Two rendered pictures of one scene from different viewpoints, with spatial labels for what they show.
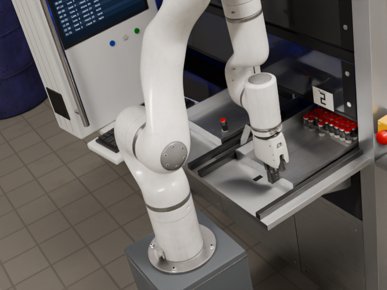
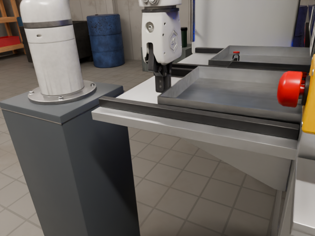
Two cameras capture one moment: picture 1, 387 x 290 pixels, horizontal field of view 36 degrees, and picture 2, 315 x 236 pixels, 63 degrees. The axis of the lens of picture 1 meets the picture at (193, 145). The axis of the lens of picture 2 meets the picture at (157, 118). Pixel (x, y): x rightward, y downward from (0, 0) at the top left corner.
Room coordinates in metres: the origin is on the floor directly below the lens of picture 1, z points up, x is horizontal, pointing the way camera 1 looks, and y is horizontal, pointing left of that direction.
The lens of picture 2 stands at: (1.04, -0.65, 1.10)
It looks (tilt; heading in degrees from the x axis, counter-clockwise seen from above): 25 degrees down; 56
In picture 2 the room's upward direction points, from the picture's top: 3 degrees counter-clockwise
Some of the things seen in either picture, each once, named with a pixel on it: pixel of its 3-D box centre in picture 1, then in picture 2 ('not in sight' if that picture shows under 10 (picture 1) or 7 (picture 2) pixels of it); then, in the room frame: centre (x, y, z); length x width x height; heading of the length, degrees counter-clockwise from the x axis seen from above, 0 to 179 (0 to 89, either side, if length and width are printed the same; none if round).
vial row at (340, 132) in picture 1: (329, 126); not in sight; (1.56, -0.43, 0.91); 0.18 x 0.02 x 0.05; 28
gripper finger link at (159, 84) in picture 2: (276, 174); (159, 79); (1.35, -0.21, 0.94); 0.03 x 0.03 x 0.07; 27
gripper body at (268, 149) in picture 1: (269, 144); (161, 33); (1.36, -0.20, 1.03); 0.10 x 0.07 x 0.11; 27
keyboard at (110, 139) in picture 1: (145, 120); not in sight; (2.02, 0.16, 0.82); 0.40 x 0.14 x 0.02; 125
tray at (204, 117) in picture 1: (238, 109); (271, 59); (1.81, -0.18, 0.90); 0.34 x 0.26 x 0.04; 117
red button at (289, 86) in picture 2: (384, 137); (296, 89); (1.32, -0.52, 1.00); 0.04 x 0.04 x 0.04; 27
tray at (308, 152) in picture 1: (304, 144); (253, 92); (1.51, -0.34, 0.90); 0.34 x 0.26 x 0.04; 118
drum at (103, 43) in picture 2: not in sight; (106, 40); (3.05, 3.87, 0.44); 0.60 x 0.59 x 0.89; 25
